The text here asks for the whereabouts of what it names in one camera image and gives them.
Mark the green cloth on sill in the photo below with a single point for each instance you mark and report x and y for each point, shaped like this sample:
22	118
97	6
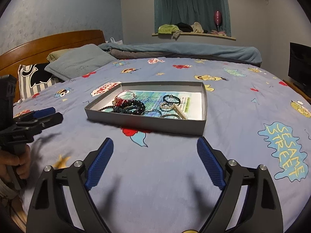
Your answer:
168	29

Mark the olive pillow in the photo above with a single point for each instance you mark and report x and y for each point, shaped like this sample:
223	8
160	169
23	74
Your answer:
53	56

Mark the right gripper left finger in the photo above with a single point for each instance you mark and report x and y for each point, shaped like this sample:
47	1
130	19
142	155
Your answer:
48	211

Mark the printed paper sheet in box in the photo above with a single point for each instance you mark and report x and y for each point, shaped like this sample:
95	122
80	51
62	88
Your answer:
155	104

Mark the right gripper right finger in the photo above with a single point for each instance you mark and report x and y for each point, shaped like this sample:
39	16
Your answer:
261	211

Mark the person's left hand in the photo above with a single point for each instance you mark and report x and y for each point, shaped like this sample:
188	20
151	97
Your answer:
22	162

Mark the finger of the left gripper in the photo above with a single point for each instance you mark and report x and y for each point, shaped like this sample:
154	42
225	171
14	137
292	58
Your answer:
34	124
42	113

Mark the grey-blue pillow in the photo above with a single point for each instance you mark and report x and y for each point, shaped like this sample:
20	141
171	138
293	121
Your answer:
79	61

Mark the wooden headboard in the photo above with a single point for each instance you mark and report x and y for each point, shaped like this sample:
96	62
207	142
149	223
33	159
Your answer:
36	51

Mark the beige cloth on sill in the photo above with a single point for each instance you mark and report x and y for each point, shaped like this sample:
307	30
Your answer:
197	28

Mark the cartoon print blue bedsheet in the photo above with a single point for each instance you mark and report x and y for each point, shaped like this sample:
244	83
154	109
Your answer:
156	182

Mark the teal window curtain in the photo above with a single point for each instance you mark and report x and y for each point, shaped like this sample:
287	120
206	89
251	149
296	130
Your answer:
189	11

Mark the pink balloon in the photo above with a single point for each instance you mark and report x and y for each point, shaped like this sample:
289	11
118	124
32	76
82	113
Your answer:
217	19

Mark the teal folded blanket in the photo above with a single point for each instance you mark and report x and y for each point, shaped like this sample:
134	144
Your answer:
248	54

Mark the black clothing on sill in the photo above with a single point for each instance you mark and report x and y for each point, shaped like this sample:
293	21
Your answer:
184	27

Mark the grey shallow cardboard box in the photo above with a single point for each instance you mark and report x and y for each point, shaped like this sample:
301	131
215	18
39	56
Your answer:
163	125

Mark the wooden window sill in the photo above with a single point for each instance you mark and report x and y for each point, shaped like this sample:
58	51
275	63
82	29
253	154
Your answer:
197	34

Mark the black television screen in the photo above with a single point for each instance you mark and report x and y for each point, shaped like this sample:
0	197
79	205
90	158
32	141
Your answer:
299	66

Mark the grey blanket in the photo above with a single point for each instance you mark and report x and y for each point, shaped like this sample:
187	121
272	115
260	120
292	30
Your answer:
121	54

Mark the striped black white pillow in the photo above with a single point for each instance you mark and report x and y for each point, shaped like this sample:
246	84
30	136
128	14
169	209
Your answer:
33	79

